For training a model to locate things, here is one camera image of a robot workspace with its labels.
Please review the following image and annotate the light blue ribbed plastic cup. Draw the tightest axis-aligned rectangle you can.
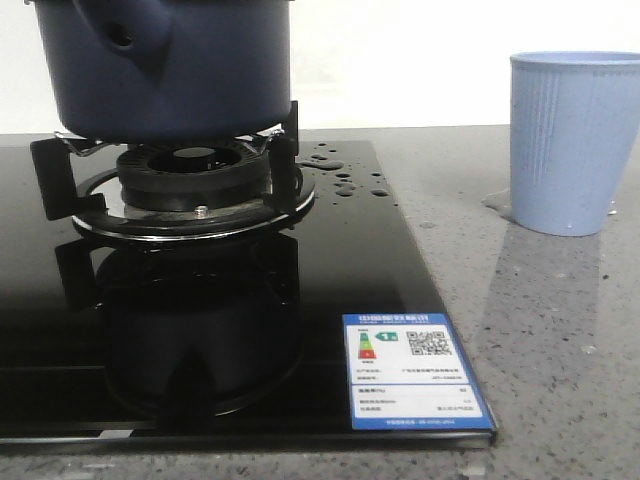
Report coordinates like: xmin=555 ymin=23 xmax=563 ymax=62
xmin=510 ymin=51 xmax=639 ymax=237

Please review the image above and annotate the black metal pot support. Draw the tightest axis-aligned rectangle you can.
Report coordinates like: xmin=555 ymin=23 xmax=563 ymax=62
xmin=30 ymin=103 xmax=314 ymax=244

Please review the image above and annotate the dark blue cooking pot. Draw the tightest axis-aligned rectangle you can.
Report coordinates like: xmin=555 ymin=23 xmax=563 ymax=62
xmin=34 ymin=0 xmax=290 ymax=143

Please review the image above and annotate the black round gas burner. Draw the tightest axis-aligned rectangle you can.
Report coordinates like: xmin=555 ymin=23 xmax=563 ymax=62
xmin=117 ymin=140 xmax=269 ymax=212

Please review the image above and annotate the blue energy label sticker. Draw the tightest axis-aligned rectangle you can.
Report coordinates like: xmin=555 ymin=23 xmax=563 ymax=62
xmin=342 ymin=313 xmax=495 ymax=433

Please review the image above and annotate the black glass gas stove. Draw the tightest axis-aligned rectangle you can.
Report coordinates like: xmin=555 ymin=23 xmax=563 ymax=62
xmin=1 ymin=137 xmax=497 ymax=451

